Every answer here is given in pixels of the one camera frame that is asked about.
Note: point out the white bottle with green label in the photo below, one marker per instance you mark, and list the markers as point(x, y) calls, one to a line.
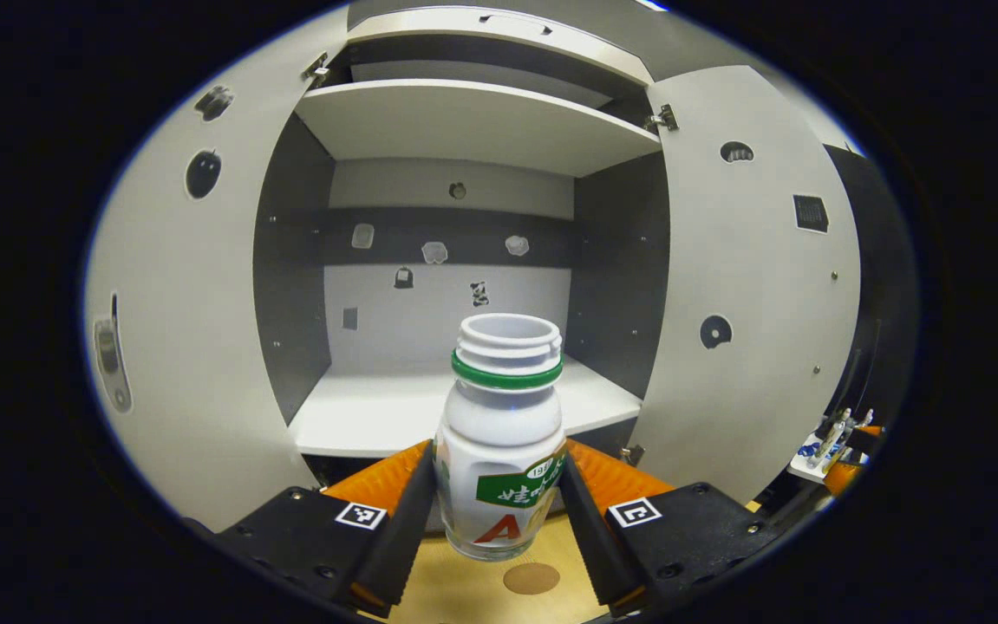
point(498, 416)

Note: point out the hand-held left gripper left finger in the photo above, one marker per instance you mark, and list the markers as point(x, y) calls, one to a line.
point(403, 537)

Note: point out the round brown coaster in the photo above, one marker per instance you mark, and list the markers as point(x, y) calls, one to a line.
point(531, 578)

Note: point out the white cabinet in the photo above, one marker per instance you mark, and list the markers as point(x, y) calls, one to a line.
point(377, 416)

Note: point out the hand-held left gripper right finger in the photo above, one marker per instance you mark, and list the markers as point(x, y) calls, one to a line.
point(590, 537)

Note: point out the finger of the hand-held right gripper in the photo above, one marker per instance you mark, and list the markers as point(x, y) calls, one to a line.
point(871, 430)
point(841, 478)

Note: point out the white cabinet drawer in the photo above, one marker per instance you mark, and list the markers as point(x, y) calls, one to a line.
point(481, 26)

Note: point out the white tray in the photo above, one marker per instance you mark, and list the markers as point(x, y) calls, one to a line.
point(806, 468)

